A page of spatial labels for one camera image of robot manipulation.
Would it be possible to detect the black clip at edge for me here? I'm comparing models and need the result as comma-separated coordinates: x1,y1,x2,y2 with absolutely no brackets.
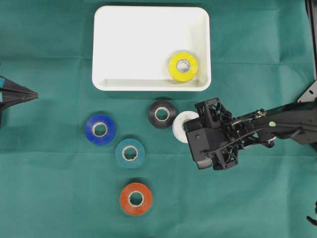
306,200,317,225

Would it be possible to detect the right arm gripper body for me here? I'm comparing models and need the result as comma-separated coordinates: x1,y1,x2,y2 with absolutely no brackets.
194,98,255,171

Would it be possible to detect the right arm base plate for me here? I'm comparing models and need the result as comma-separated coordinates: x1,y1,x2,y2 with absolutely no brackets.
297,80,317,103

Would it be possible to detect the blue tape roll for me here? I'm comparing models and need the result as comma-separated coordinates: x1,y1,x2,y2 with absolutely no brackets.
84,114,116,146

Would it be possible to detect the yellow tape roll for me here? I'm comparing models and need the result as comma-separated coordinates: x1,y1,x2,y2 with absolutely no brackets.
168,52,199,82

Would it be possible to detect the teal green tape roll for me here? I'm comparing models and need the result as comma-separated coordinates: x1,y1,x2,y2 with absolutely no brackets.
115,138,146,169

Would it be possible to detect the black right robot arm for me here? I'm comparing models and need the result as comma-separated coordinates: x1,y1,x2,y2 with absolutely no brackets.
183,82,317,170

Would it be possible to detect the white tape roll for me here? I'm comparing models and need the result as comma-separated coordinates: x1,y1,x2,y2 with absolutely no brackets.
172,111,199,144

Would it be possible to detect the white plastic tray case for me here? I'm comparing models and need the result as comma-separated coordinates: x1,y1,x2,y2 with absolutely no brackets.
92,5,211,91

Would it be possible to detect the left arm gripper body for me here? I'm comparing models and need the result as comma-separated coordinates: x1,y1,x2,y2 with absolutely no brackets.
0,110,6,128

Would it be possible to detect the orange red tape roll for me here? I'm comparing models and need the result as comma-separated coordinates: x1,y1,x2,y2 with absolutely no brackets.
120,182,153,216

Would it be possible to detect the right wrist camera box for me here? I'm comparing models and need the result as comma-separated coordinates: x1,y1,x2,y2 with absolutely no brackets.
185,118,226,170

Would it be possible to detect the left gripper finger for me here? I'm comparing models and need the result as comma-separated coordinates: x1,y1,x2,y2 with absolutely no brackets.
0,95,38,112
0,75,38,96

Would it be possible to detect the black tape roll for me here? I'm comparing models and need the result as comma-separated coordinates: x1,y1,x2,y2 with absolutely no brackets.
148,100,178,129

